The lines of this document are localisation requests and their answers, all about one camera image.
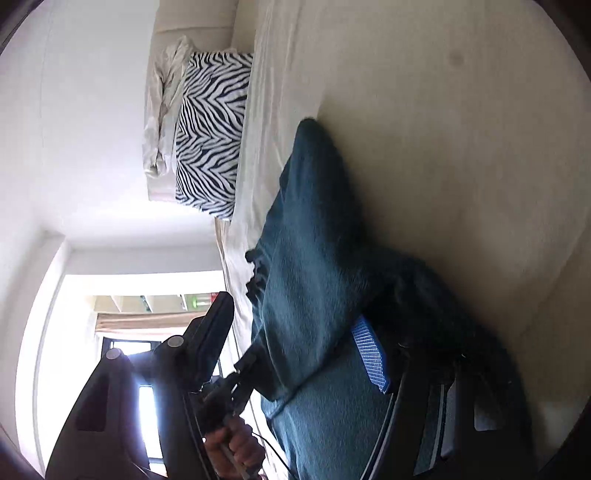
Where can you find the white wall shelf niche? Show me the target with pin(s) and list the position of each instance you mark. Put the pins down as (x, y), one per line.
(152, 302)

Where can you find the folded white duvet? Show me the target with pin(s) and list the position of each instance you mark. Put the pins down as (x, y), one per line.
(161, 106)

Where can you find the beige curtain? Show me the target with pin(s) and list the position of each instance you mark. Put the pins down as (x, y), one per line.
(138, 321)

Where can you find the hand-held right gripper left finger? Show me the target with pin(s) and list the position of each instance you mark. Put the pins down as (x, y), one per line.
(210, 337)

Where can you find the zebra striped pillow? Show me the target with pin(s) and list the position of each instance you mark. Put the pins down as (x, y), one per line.
(210, 134)

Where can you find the black framed window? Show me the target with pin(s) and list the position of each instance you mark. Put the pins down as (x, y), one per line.
(147, 415)

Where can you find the dark teal knit garment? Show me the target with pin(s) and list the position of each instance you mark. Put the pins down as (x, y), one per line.
(314, 258)

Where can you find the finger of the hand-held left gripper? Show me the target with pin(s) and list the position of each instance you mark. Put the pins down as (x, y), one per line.
(247, 362)

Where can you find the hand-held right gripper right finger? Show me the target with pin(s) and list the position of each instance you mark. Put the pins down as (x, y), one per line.
(369, 355)

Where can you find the bed with beige sheet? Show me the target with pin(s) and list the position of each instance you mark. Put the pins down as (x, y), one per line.
(438, 161)

